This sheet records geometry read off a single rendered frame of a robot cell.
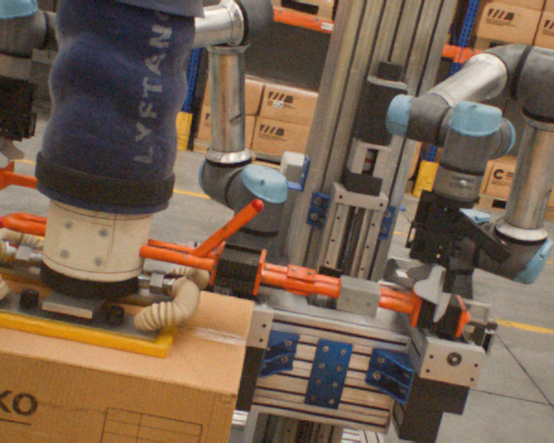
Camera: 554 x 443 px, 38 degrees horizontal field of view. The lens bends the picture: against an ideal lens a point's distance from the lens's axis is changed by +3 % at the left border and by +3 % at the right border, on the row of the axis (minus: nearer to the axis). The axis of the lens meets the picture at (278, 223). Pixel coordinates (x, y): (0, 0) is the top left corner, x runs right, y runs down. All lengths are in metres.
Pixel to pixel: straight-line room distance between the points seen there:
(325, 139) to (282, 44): 7.77
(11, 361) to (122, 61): 0.48
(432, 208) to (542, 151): 0.52
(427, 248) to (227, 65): 0.75
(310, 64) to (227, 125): 7.91
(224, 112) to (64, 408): 0.88
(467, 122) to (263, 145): 7.25
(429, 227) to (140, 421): 0.56
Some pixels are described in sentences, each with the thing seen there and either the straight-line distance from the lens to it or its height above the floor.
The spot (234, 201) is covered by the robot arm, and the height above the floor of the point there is 1.18.
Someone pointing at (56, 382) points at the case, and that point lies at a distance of 1.28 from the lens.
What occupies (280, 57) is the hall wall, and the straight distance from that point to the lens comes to 9.77.
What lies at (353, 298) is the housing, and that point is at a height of 1.20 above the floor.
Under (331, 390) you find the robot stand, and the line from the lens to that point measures 2.01.
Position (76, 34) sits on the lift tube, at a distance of 1.28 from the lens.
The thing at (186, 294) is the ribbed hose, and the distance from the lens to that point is 1.33.
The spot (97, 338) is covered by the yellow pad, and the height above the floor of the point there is 1.09.
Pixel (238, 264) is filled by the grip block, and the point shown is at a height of 1.22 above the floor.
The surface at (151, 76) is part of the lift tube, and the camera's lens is 1.26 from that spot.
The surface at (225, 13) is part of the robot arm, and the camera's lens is 1.70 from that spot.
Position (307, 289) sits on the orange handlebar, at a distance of 1.35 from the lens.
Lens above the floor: 1.65
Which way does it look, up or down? 15 degrees down
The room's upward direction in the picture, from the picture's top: 12 degrees clockwise
